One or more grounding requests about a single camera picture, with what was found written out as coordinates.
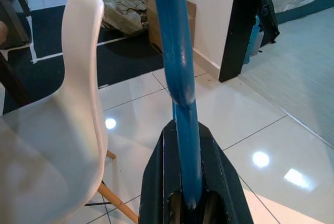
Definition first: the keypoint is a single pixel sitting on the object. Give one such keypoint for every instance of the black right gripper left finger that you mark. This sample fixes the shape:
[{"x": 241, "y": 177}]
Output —
[{"x": 154, "y": 182}]

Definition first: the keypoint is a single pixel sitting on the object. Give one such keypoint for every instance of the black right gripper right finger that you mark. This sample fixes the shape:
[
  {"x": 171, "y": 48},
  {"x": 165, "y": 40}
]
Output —
[{"x": 221, "y": 187}]

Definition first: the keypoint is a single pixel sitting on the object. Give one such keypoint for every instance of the blue plastic hanger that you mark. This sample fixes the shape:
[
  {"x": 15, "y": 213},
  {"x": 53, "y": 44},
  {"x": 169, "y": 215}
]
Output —
[{"x": 174, "y": 38}]

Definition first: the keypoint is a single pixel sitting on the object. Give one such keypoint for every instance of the white plastic chair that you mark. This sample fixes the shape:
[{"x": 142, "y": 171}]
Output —
[{"x": 52, "y": 143}]

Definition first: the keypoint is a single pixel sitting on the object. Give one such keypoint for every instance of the black floor carpet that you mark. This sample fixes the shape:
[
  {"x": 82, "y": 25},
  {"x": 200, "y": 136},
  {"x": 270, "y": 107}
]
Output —
[{"x": 130, "y": 59}]

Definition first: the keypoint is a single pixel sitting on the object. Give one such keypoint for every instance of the blue water bottle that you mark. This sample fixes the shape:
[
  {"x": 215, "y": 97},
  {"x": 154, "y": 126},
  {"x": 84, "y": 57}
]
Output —
[{"x": 250, "y": 49}]

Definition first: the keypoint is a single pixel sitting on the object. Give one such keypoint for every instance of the white plastic bottle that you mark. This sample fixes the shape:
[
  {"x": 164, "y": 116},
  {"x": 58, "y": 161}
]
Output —
[{"x": 259, "y": 41}]

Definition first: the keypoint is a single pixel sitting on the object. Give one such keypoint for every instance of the brown cardboard box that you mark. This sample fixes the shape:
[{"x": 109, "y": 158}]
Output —
[{"x": 154, "y": 20}]

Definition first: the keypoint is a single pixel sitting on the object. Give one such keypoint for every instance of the dark green backpack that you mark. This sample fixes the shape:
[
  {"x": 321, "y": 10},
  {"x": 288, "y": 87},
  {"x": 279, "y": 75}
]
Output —
[{"x": 270, "y": 20}]

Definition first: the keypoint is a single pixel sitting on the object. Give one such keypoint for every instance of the black door frame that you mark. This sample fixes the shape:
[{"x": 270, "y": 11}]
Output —
[{"x": 235, "y": 38}]

